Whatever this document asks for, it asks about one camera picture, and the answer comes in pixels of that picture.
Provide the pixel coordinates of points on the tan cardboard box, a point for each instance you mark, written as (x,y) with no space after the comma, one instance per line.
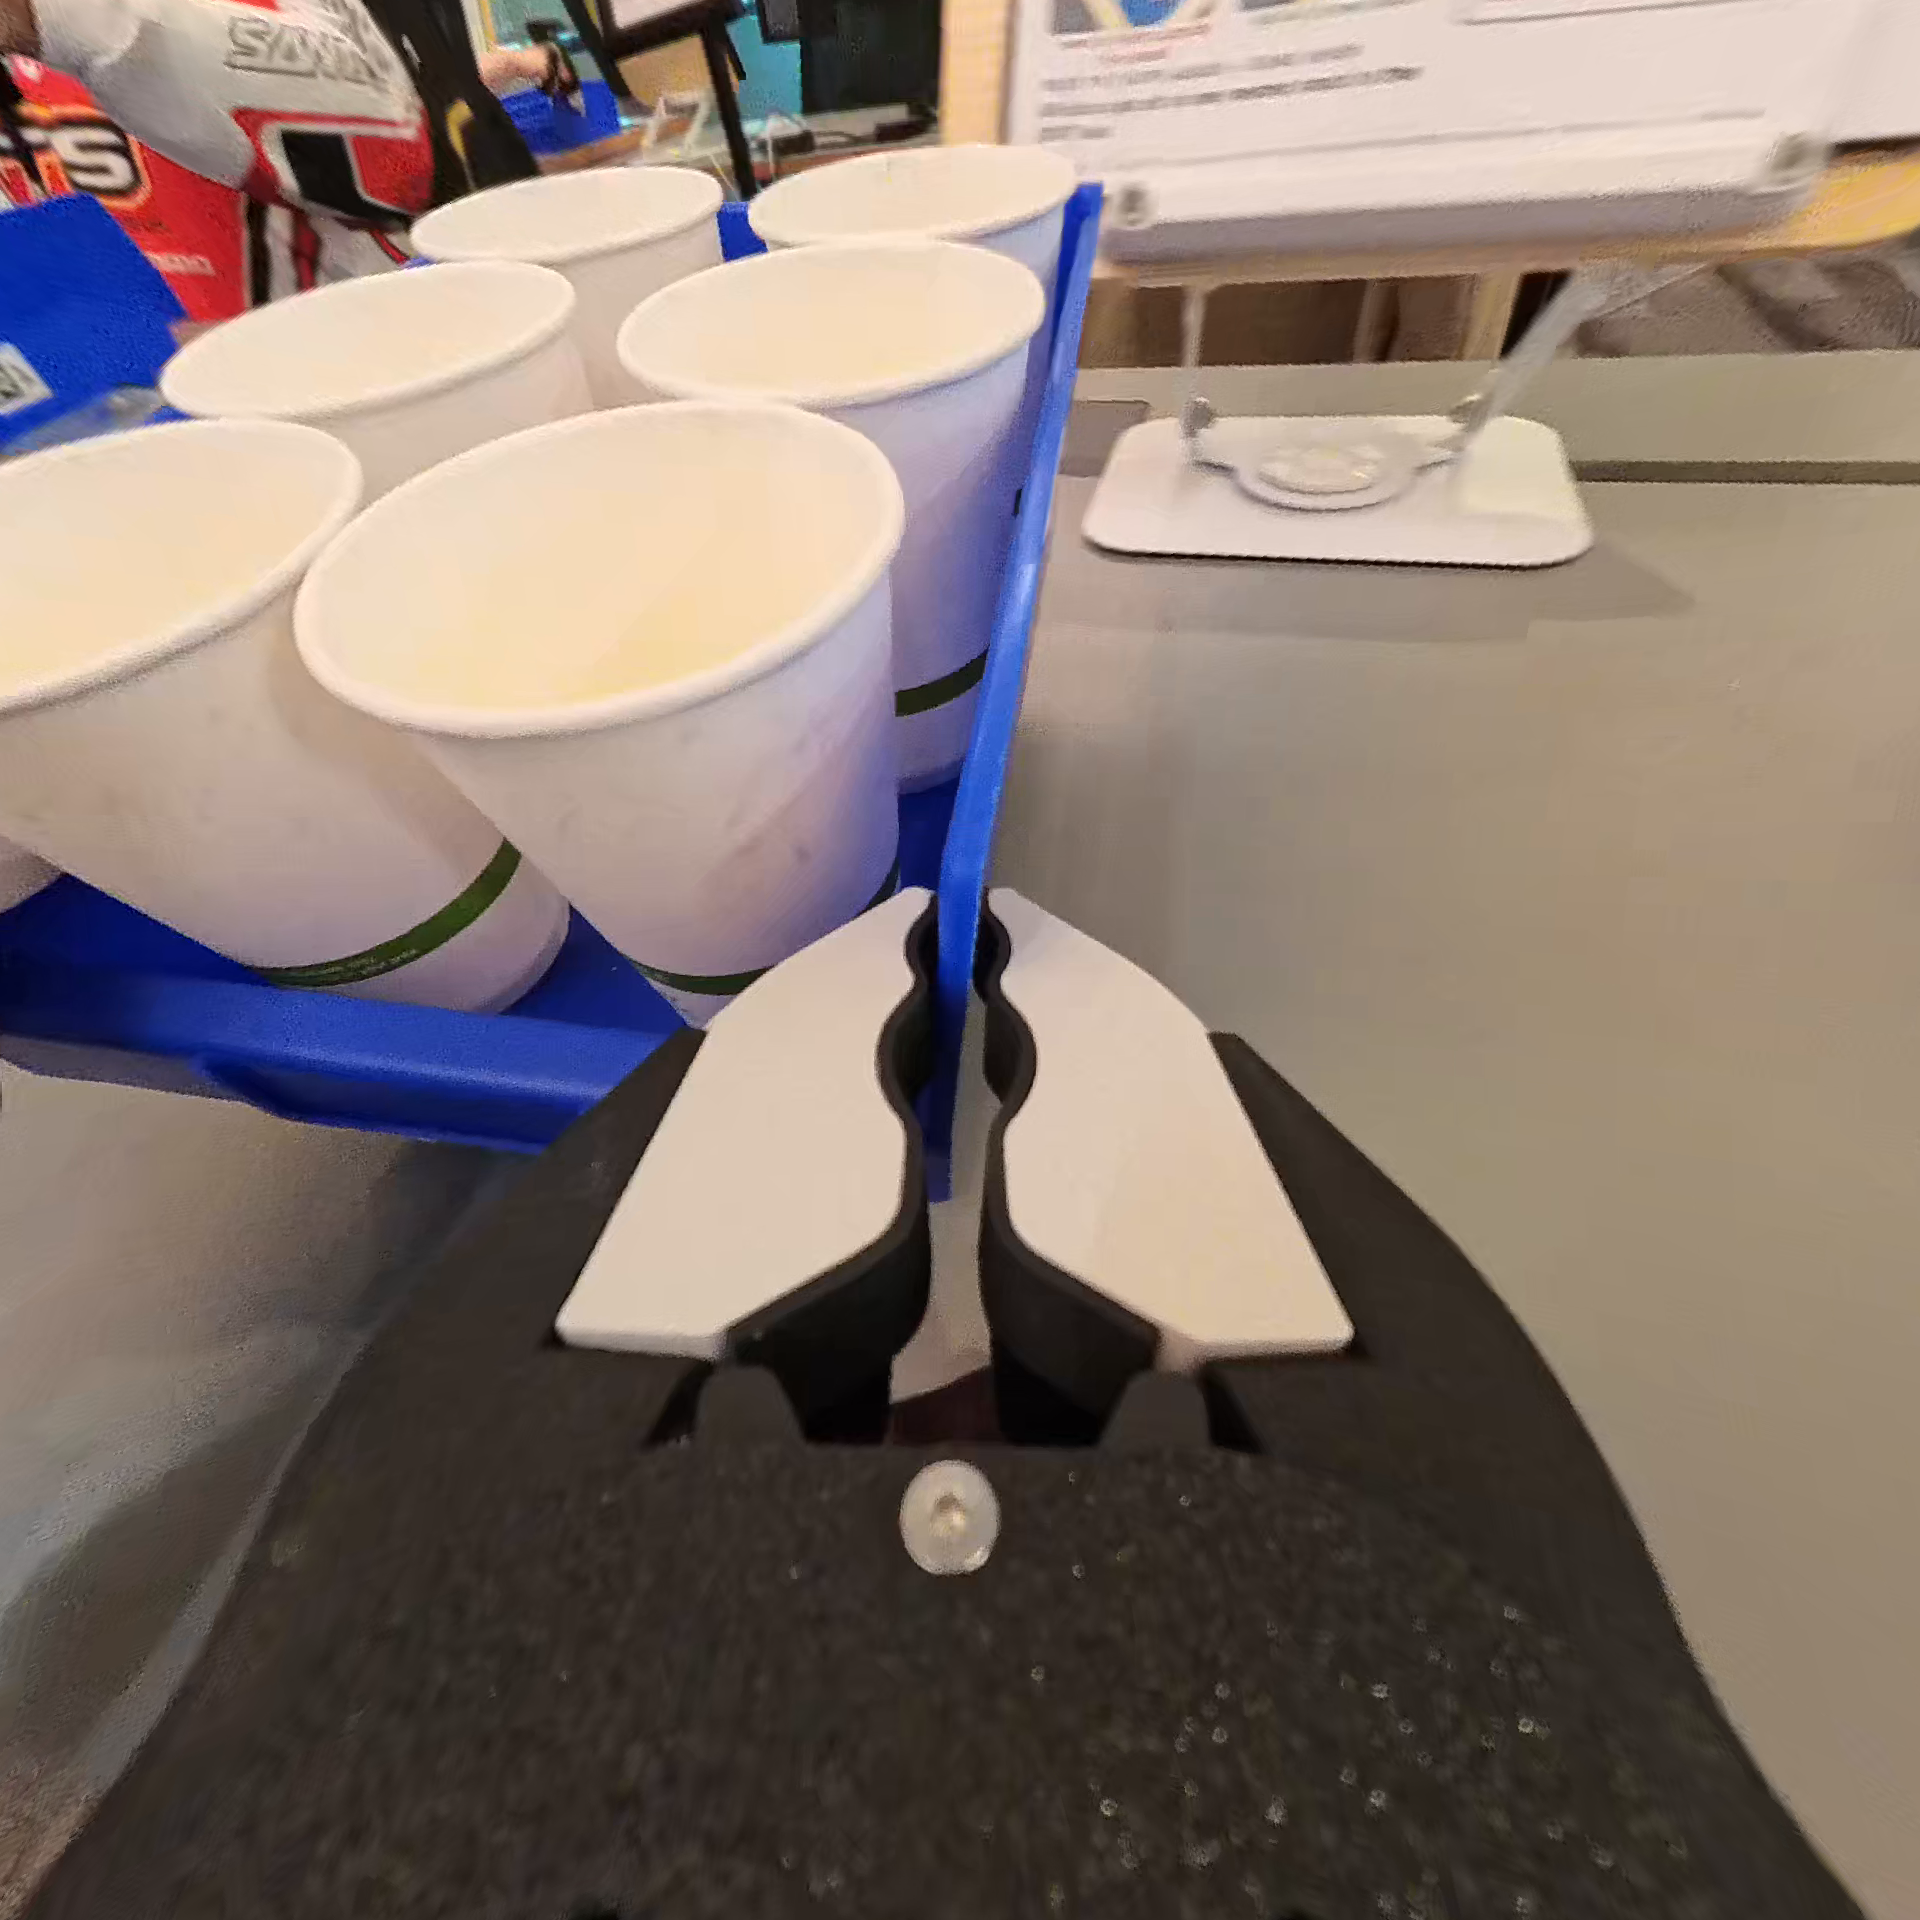
(1319,324)

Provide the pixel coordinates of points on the set of white paper cups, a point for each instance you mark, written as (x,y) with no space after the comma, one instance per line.
(629,780)

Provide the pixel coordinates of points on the blue plastic bin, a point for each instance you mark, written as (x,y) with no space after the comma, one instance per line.
(91,300)
(564,120)
(376,1067)

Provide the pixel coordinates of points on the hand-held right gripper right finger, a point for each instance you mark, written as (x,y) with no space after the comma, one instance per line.
(1172,1184)

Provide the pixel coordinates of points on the instruction sheet on stand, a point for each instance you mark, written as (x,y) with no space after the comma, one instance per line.
(1501,510)

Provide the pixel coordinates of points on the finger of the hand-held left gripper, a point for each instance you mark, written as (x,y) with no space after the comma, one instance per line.
(19,884)

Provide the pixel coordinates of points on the printed instruction sheet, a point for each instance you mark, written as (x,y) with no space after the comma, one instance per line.
(1424,77)

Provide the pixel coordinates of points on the wooden document board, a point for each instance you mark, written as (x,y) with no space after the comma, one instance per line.
(1875,201)

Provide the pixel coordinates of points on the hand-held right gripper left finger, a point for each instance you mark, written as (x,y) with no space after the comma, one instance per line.
(751,1184)

